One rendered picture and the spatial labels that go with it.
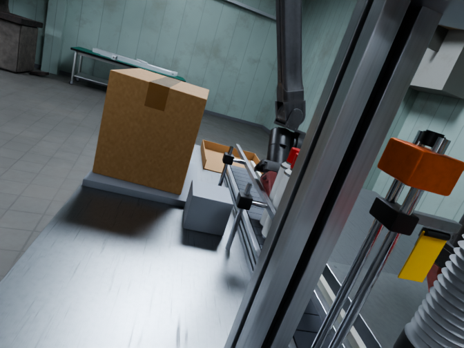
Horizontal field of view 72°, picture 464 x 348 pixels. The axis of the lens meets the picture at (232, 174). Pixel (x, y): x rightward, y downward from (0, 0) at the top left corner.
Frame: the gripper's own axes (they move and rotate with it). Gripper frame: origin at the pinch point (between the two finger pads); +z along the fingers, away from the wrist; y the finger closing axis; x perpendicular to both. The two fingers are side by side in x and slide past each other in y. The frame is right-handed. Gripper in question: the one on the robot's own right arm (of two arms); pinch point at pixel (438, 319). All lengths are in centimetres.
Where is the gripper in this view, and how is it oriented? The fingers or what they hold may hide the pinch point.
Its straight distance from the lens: 47.2
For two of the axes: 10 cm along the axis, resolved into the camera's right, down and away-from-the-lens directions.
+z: -2.7, 9.1, 3.0
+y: -1.4, -3.5, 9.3
